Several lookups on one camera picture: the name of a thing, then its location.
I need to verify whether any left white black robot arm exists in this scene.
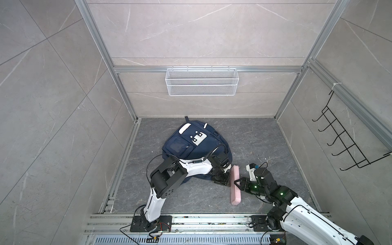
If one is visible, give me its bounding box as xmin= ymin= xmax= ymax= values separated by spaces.
xmin=132 ymin=144 xmax=231 ymax=231

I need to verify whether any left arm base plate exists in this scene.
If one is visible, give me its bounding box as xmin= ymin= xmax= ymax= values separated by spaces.
xmin=130 ymin=215 xmax=173 ymax=232

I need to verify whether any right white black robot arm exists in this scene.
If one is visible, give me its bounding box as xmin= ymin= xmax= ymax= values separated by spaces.
xmin=233 ymin=166 xmax=373 ymax=245

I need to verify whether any white wire mesh basket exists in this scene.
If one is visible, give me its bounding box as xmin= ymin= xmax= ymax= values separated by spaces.
xmin=165 ymin=67 xmax=239 ymax=97

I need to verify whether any black wire hook rack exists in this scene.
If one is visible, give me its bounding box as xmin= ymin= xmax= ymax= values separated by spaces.
xmin=312 ymin=91 xmax=392 ymax=172

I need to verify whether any pink pencil case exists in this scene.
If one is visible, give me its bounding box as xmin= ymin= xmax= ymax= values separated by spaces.
xmin=230 ymin=165 xmax=242 ymax=206

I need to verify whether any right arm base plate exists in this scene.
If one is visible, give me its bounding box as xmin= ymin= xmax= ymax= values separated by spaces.
xmin=248 ymin=215 xmax=284 ymax=232

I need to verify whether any navy blue student backpack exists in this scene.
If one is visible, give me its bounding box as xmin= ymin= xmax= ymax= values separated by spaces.
xmin=162 ymin=117 xmax=233 ymax=180

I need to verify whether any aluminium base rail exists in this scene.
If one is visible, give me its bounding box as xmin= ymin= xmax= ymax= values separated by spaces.
xmin=82 ymin=213 xmax=300 ymax=245

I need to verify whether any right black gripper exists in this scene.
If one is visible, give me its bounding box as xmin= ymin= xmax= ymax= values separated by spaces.
xmin=233 ymin=177 xmax=269 ymax=198

